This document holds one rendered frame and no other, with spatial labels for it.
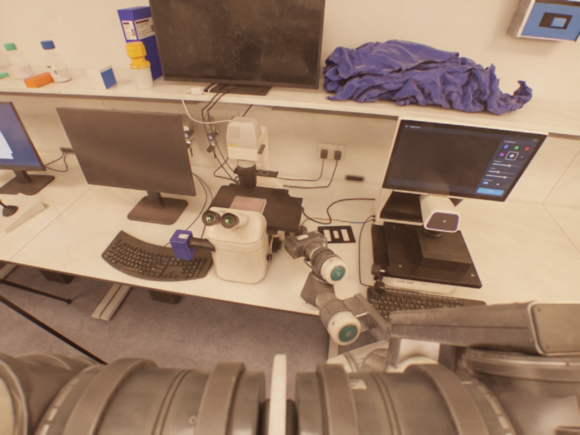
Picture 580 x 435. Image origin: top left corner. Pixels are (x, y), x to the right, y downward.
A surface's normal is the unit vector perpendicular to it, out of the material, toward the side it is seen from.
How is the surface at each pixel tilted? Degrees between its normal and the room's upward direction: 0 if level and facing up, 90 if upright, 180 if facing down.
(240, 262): 91
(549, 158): 90
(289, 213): 0
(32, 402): 50
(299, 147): 90
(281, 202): 0
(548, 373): 45
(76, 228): 0
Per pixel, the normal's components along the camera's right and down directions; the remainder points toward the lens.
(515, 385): -0.86, -0.18
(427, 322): -0.99, -0.05
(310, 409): 0.02, -0.88
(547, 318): 0.11, -0.33
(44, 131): -0.16, 0.65
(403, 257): 0.02, -0.75
